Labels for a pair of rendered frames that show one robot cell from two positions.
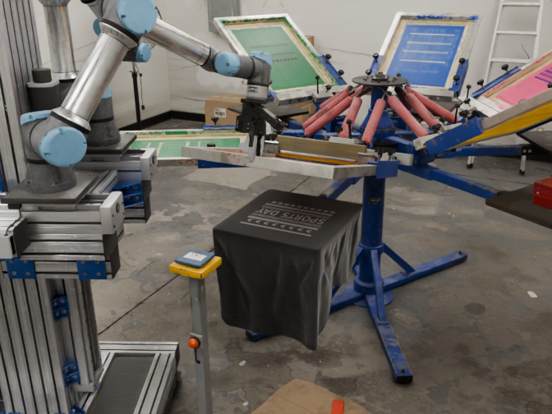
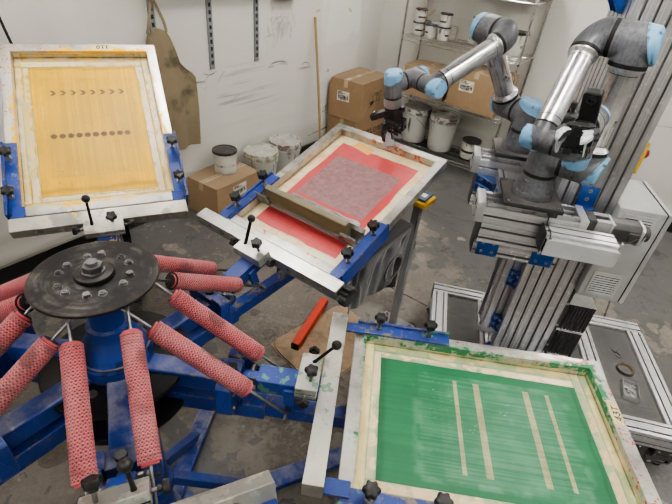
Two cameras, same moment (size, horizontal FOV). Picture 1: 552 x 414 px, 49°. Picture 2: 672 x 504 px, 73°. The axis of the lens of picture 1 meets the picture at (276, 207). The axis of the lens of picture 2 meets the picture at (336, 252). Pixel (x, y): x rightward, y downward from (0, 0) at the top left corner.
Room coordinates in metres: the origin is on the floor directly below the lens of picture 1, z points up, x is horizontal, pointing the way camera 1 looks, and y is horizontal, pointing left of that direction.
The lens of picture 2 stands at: (3.99, 0.12, 2.05)
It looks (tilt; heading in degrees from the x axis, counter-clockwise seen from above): 35 degrees down; 187
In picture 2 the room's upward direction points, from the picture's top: 6 degrees clockwise
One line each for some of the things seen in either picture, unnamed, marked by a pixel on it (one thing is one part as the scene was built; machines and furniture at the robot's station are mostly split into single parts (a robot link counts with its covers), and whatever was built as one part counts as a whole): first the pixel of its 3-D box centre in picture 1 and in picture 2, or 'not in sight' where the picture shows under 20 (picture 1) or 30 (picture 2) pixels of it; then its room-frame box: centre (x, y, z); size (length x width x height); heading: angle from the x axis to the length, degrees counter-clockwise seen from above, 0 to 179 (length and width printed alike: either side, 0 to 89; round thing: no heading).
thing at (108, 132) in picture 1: (98, 128); (535, 182); (2.24, 0.67, 1.31); 0.15 x 0.15 x 0.10
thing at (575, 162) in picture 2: not in sight; (573, 150); (2.53, 0.65, 1.56); 0.11 x 0.08 x 0.11; 64
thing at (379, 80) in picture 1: (374, 191); (136, 427); (3.22, -0.56, 0.67); 0.39 x 0.39 x 1.35
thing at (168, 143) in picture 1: (210, 131); (440, 397); (3.17, 0.35, 1.05); 1.08 x 0.61 x 0.23; 93
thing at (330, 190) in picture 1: (335, 190); (269, 286); (2.67, -0.28, 0.89); 1.24 x 0.06 x 0.06; 153
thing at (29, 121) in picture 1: (43, 132); (528, 114); (1.74, 0.68, 1.42); 0.13 x 0.12 x 0.14; 36
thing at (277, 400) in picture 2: not in sight; (330, 415); (3.18, 0.06, 0.90); 1.24 x 0.06 x 0.06; 93
